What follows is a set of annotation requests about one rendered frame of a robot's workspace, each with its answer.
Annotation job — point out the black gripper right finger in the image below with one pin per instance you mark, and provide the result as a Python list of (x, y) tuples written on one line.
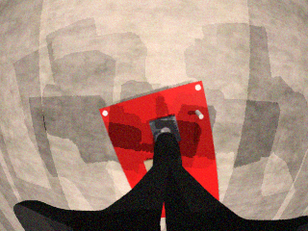
[(189, 207)]

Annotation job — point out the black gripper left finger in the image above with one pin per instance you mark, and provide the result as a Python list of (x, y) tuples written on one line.
[(138, 210)]

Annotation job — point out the red circuit board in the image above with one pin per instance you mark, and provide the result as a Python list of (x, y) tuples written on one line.
[(172, 123)]

